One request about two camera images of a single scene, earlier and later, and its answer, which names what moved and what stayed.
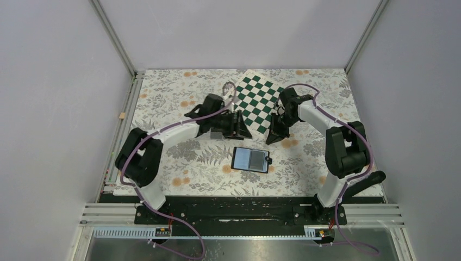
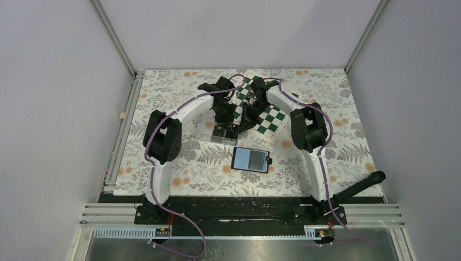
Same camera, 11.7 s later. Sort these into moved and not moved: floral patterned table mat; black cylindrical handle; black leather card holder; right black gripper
Moved: right black gripper
Not moved: black cylindrical handle; black leather card holder; floral patterned table mat
